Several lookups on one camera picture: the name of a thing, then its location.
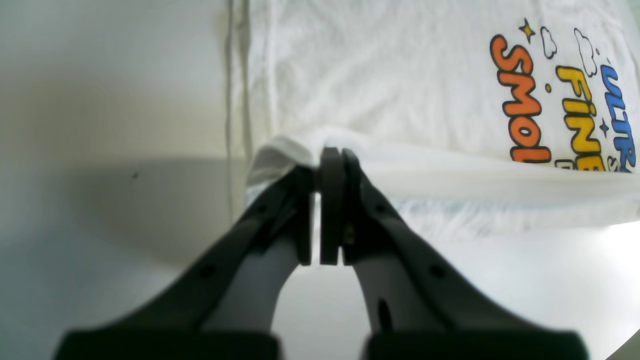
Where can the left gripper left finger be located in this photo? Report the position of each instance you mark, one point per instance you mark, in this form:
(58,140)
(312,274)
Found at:
(223,306)

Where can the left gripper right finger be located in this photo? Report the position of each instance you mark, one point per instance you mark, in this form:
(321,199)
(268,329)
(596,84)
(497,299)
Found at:
(419,306)

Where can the white printed T-shirt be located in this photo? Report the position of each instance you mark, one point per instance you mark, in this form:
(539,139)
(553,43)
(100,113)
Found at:
(473,117)

